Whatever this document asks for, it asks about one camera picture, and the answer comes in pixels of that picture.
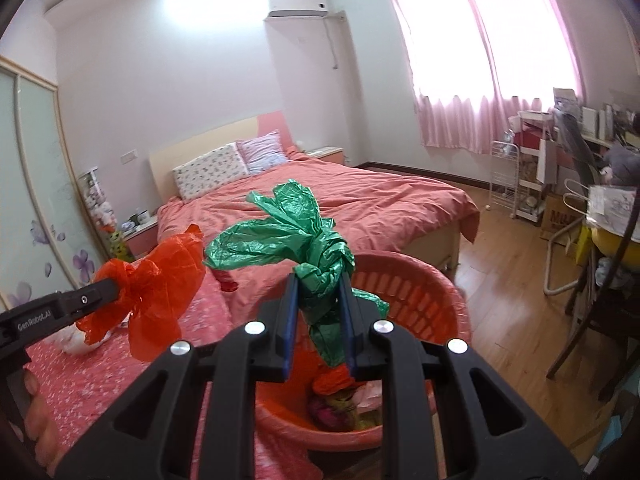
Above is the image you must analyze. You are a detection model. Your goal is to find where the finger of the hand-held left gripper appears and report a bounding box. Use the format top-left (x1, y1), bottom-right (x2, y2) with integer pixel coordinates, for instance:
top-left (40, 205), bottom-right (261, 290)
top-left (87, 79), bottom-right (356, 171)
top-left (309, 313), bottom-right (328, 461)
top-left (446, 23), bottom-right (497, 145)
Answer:
top-left (55, 278), bottom-right (123, 332)

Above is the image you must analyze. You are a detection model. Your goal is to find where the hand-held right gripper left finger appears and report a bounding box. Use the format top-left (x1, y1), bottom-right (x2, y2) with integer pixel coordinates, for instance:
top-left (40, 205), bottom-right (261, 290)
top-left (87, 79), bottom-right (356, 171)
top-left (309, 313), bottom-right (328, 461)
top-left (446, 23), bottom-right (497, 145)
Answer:
top-left (52, 272), bottom-right (302, 480)

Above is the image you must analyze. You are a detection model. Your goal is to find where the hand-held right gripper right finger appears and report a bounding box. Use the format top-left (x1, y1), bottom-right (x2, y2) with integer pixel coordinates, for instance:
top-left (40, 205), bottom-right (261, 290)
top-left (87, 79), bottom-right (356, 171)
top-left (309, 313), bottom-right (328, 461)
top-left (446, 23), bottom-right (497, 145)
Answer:
top-left (337, 272), bottom-right (583, 480)

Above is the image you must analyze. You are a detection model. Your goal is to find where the small orange plastic bag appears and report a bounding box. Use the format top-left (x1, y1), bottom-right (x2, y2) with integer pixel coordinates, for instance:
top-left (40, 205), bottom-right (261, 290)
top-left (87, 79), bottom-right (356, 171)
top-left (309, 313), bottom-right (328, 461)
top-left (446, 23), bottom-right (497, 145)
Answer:
top-left (312, 364), bottom-right (356, 396)

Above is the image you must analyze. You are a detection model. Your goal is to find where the knotted clear plastic bag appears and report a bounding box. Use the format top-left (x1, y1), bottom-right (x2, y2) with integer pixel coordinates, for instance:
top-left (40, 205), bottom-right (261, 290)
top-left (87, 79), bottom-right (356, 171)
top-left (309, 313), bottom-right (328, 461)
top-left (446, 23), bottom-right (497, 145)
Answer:
top-left (355, 380), bottom-right (384, 407)

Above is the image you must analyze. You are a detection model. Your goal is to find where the orange laundry basket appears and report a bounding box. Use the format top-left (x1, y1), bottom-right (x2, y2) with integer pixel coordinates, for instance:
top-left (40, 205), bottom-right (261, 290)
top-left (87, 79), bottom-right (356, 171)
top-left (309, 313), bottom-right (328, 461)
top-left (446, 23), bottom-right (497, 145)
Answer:
top-left (255, 251), bottom-right (473, 453)

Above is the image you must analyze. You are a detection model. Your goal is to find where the purple plastic bag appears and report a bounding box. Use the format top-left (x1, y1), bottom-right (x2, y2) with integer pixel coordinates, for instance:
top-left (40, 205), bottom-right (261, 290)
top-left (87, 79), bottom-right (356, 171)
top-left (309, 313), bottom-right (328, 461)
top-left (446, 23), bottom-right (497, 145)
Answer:
top-left (306, 394), bottom-right (351, 431)

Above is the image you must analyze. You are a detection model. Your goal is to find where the yellow green plastic bag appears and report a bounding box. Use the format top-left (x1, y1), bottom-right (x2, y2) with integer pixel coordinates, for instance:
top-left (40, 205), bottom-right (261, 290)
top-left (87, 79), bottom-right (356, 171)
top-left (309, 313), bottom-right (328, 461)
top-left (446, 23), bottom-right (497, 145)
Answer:
top-left (340, 395), bottom-right (382, 431)

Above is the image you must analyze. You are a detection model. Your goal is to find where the person's left hand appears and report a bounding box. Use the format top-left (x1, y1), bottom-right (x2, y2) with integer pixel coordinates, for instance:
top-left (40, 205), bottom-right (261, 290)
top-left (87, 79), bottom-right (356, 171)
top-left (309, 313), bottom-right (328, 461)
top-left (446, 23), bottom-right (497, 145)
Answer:
top-left (22, 367), bottom-right (64, 472)

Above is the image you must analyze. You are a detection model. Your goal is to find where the crumpled white plastic bag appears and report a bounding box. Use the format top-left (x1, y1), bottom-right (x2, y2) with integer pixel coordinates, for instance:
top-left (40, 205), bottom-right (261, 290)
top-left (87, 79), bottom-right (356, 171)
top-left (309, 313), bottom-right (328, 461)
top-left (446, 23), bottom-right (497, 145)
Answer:
top-left (55, 327), bottom-right (111, 357)

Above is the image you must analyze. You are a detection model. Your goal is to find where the pink nightstand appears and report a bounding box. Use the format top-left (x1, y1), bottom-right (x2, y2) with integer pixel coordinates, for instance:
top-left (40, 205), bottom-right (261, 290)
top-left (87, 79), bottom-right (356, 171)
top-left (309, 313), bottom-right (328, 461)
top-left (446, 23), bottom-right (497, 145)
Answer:
top-left (122, 222), bottom-right (161, 261)

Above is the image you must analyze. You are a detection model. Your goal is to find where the plush toy display case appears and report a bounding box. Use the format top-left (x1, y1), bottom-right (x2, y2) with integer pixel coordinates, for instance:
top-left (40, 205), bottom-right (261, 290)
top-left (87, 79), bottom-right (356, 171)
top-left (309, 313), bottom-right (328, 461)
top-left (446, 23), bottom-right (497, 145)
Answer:
top-left (77, 167), bottom-right (126, 261)

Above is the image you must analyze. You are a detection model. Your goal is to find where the flower print wardrobe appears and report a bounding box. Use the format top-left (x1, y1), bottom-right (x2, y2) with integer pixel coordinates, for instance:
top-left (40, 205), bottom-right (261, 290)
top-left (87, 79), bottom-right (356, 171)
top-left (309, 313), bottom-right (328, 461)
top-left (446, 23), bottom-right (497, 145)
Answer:
top-left (0, 57), bottom-right (108, 311)

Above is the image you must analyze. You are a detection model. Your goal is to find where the salmon duvet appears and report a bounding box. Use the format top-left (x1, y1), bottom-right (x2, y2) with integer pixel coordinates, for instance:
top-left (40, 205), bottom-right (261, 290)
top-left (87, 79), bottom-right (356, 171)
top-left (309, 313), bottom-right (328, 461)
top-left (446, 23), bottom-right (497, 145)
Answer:
top-left (156, 147), bottom-right (481, 321)

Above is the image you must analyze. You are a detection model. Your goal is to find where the white floral pillow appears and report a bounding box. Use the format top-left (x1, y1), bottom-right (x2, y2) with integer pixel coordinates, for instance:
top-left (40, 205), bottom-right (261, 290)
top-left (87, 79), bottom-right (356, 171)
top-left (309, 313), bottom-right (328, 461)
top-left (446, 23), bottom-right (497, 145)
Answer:
top-left (172, 142), bottom-right (250, 203)

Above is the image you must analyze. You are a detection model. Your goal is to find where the pink striped pillow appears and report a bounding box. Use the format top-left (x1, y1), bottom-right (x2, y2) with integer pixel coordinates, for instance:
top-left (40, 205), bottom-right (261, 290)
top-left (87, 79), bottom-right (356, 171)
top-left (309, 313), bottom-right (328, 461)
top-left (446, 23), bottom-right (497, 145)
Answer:
top-left (236, 130), bottom-right (291, 176)

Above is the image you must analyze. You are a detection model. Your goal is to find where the wooden nightstand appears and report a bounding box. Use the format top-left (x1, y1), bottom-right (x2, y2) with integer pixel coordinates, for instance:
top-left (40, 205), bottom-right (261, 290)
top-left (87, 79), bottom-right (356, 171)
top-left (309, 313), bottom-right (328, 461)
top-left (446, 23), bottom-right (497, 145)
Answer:
top-left (306, 146), bottom-right (346, 165)

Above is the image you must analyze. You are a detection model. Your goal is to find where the wooden headboard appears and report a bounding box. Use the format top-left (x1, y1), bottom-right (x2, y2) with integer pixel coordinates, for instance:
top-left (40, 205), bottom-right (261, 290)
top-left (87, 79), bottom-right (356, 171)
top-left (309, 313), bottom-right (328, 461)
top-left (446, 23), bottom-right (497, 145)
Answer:
top-left (148, 110), bottom-right (296, 203)

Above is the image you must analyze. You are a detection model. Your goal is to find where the cardboard box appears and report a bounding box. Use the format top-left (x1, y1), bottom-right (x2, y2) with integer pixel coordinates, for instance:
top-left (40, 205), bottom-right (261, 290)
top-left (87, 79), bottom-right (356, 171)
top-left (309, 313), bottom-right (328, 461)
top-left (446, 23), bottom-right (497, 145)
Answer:
top-left (540, 192), bottom-right (576, 241)

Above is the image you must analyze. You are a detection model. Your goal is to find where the dark chair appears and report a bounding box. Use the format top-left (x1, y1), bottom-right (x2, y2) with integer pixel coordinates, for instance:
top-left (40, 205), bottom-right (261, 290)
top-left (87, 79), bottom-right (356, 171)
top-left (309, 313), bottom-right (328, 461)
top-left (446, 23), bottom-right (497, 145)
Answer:
top-left (545, 175), bottom-right (640, 396)

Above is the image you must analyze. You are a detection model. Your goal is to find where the white paper bag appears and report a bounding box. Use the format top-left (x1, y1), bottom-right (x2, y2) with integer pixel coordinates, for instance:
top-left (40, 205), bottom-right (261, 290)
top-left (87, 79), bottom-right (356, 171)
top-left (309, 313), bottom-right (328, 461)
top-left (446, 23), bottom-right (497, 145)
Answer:
top-left (537, 137), bottom-right (563, 186)

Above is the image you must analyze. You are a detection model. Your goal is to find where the white air conditioner pipe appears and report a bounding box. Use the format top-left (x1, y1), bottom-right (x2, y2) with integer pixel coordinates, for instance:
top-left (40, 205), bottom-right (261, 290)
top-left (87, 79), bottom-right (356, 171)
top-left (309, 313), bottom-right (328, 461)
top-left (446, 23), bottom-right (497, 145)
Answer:
top-left (322, 12), bottom-right (346, 71)

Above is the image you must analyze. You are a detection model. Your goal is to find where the pink curtain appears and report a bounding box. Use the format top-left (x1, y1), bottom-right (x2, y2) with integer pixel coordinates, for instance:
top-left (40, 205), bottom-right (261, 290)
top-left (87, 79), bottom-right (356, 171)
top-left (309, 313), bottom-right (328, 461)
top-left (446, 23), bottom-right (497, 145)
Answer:
top-left (375, 0), bottom-right (586, 153)

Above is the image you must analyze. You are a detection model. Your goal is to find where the white air conditioner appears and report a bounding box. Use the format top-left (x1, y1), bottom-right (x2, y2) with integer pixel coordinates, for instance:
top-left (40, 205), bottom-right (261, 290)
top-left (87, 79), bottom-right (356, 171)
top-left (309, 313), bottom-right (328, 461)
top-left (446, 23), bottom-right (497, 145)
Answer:
top-left (265, 0), bottom-right (330, 21)

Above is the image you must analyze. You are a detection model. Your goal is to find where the wooden bed frame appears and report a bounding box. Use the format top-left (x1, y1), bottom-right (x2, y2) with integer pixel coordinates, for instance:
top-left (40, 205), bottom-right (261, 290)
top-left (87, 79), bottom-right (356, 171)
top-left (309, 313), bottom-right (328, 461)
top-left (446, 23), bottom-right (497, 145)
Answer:
top-left (400, 220), bottom-right (461, 271)

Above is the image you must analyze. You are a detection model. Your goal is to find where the white wire rack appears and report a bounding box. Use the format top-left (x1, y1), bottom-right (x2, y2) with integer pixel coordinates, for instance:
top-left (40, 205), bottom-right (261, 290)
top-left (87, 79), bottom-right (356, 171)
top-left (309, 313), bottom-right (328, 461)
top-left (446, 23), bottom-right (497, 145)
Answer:
top-left (489, 140), bottom-right (543, 223)

